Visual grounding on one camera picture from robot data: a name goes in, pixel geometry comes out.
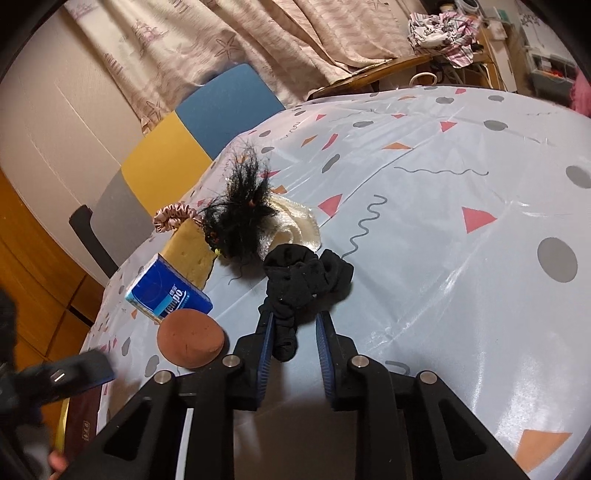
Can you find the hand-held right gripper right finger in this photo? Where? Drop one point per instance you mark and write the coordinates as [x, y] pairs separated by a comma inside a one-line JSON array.
[[323, 355]]

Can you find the cream white scrunchie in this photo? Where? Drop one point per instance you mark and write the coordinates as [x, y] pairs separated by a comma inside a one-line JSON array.
[[295, 221]]

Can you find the pile of striped clothes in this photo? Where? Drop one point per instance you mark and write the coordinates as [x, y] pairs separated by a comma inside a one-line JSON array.
[[443, 32]]

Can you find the white plastic drawer unit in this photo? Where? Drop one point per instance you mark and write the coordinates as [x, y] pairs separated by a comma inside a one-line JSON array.
[[549, 60]]

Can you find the patterned plastic tablecloth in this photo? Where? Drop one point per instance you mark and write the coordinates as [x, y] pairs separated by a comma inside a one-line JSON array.
[[438, 277]]

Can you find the brown round puff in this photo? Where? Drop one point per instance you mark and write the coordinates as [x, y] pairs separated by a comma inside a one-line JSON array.
[[189, 337]]

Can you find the yellow sponge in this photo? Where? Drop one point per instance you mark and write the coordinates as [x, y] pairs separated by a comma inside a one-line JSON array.
[[189, 254]]

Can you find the black hair piece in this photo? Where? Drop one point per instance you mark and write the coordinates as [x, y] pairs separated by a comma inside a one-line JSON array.
[[235, 221]]

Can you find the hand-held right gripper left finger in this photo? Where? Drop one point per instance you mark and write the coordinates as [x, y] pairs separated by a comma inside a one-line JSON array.
[[266, 350]]

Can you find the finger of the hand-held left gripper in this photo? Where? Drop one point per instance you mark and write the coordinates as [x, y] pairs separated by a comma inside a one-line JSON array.
[[92, 369]]

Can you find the rectangular metal tin box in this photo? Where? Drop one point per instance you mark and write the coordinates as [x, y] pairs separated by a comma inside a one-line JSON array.
[[83, 424]]

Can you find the beige patterned curtain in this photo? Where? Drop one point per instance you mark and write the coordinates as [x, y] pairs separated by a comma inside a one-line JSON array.
[[231, 46]]

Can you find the person's left hand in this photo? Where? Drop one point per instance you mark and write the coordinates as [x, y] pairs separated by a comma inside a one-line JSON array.
[[59, 461]]

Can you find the wooden wardrobe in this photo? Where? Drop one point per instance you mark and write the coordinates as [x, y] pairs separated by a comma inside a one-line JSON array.
[[27, 277]]

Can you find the blue tissue packet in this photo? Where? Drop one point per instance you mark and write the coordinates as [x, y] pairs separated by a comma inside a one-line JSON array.
[[161, 286]]

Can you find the wooden desk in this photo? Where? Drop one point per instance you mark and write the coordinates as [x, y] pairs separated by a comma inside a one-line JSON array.
[[369, 76]]

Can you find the grey yellow blue chair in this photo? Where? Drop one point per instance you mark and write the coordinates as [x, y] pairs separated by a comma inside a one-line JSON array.
[[147, 161]]

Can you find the pink satin scrunchie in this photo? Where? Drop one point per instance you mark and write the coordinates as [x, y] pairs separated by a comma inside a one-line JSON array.
[[173, 212]]

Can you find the black cloth scrunchie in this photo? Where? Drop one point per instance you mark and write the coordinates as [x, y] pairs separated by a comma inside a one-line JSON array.
[[295, 277]]

